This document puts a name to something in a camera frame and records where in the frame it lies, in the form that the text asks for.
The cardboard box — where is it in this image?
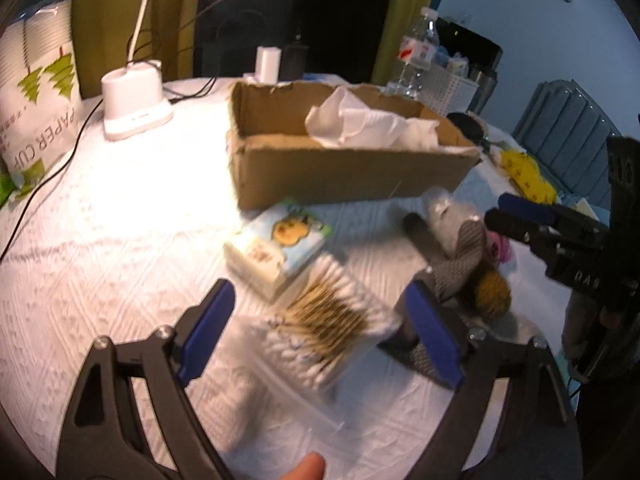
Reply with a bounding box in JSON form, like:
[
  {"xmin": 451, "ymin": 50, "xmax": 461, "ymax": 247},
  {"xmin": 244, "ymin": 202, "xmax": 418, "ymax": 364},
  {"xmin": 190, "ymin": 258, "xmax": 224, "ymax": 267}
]
[{"xmin": 226, "ymin": 80, "xmax": 483, "ymax": 211}]

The bag of cotton swabs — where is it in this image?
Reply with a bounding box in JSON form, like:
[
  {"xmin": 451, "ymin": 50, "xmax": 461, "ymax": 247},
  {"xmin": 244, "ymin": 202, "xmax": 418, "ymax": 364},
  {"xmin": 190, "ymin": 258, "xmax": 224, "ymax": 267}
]
[{"xmin": 250, "ymin": 254, "xmax": 403, "ymax": 393}]

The small black box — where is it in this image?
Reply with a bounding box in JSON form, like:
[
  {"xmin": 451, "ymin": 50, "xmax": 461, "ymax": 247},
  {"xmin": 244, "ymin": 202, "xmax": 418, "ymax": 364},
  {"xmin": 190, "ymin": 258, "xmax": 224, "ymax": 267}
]
[{"xmin": 280, "ymin": 42, "xmax": 310, "ymax": 82}]

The yellow green curtain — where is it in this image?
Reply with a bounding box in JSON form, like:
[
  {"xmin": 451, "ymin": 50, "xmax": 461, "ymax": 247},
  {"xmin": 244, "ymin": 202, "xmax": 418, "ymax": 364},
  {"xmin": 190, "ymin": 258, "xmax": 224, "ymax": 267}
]
[
  {"xmin": 72, "ymin": 0, "xmax": 193, "ymax": 100},
  {"xmin": 372, "ymin": 0, "xmax": 442, "ymax": 88}
]

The person's left hand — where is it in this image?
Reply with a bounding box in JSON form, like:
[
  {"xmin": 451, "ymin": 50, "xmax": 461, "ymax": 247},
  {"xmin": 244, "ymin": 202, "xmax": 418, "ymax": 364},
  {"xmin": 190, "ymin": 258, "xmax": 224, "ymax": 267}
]
[{"xmin": 277, "ymin": 452, "xmax": 327, "ymax": 480}]

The clear plastic water bottle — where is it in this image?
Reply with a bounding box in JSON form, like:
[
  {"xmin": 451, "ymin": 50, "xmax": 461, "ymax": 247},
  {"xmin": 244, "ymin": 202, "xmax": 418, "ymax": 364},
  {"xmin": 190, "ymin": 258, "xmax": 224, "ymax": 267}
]
[{"xmin": 386, "ymin": 7, "xmax": 441, "ymax": 100}]

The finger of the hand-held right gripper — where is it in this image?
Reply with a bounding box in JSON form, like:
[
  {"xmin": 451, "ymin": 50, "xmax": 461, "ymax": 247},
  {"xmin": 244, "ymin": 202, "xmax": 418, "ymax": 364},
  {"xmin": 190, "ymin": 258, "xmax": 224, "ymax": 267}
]
[
  {"xmin": 496, "ymin": 192, "xmax": 559, "ymax": 224},
  {"xmin": 483, "ymin": 208, "xmax": 547, "ymax": 252}
]

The black cable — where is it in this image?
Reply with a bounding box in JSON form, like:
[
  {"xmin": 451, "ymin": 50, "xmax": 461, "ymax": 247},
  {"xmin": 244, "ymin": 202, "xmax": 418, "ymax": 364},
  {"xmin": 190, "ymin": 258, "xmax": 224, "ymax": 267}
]
[{"xmin": 0, "ymin": 0, "xmax": 256, "ymax": 261}]

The white desk lamp base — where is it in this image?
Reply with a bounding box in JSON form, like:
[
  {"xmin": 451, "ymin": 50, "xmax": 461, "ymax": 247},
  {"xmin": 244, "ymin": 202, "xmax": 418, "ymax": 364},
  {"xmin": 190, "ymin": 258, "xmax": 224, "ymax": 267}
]
[{"xmin": 101, "ymin": 0, "xmax": 175, "ymax": 142}]

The white crumpled tissue paper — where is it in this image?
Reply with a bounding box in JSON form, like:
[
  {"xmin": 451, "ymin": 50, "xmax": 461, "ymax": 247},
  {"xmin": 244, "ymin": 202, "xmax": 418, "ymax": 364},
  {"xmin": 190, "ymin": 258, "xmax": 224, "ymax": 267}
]
[{"xmin": 305, "ymin": 86, "xmax": 473, "ymax": 153}]

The clear plastic bag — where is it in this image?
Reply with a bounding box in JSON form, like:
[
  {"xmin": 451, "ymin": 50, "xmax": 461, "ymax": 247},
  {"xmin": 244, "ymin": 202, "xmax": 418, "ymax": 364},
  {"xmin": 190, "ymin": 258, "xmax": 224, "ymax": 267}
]
[{"xmin": 424, "ymin": 187, "xmax": 483, "ymax": 253}]

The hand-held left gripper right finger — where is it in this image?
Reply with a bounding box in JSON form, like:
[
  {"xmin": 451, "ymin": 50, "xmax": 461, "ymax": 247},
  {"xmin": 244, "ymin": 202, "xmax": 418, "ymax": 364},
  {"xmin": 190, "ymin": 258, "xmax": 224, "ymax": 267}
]
[{"xmin": 395, "ymin": 277, "xmax": 583, "ymax": 480}]

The black appliance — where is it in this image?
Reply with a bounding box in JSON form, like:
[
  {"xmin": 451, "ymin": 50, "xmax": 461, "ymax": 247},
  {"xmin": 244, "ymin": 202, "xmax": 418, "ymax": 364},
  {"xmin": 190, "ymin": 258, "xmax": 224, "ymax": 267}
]
[{"xmin": 437, "ymin": 16, "xmax": 503, "ymax": 81}]

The green yellow tissue pack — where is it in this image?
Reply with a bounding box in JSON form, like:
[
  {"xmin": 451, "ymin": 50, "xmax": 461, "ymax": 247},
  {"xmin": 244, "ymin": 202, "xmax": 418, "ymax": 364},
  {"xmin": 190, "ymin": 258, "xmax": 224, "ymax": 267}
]
[{"xmin": 223, "ymin": 199, "xmax": 333, "ymax": 303}]

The yellow printed cloth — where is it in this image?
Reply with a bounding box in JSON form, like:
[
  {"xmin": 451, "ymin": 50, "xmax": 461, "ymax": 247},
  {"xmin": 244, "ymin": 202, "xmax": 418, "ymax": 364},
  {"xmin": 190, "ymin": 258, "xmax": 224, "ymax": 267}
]
[{"xmin": 500, "ymin": 149, "xmax": 558, "ymax": 206}]

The grey padded chair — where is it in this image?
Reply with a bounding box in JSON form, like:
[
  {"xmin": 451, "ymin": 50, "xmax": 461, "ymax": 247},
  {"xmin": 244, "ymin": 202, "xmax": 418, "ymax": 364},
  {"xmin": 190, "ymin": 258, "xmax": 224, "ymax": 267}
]
[{"xmin": 511, "ymin": 79, "xmax": 617, "ymax": 206}]

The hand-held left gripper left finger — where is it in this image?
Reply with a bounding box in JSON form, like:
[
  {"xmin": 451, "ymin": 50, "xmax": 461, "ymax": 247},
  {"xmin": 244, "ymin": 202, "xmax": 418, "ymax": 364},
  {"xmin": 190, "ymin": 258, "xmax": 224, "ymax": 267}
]
[{"xmin": 56, "ymin": 277, "xmax": 236, "ymax": 480}]

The black round object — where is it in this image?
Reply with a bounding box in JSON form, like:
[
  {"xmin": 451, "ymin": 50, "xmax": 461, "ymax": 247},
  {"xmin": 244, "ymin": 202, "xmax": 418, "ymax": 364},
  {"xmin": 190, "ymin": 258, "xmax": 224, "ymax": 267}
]
[{"xmin": 447, "ymin": 112, "xmax": 488, "ymax": 147}]

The pack of paper cups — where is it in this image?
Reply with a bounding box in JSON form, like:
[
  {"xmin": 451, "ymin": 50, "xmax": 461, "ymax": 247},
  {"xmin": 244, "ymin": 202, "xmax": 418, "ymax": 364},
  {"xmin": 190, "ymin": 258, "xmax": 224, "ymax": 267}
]
[{"xmin": 0, "ymin": 0, "xmax": 86, "ymax": 208}]

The white plastic basket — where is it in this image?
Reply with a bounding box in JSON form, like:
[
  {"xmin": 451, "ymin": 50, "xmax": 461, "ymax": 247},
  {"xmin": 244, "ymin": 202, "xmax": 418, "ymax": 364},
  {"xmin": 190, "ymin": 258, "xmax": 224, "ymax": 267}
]
[{"xmin": 422, "ymin": 50, "xmax": 488, "ymax": 116}]

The grey knit sock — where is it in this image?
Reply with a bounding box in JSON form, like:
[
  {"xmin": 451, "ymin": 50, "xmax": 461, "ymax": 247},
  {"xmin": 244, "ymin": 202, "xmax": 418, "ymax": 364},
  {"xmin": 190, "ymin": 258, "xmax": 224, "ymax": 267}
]
[{"xmin": 382, "ymin": 212, "xmax": 493, "ymax": 378}]

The mustard yellow sock ball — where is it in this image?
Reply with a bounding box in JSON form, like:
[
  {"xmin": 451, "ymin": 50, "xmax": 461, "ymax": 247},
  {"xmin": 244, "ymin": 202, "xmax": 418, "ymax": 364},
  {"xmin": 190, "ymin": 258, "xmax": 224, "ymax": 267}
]
[{"xmin": 467, "ymin": 262, "xmax": 513, "ymax": 318}]

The pink soft item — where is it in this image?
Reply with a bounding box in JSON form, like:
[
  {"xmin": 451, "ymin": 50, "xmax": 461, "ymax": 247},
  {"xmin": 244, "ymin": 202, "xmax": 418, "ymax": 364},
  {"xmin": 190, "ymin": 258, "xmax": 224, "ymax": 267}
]
[{"xmin": 487, "ymin": 231, "xmax": 516, "ymax": 263}]

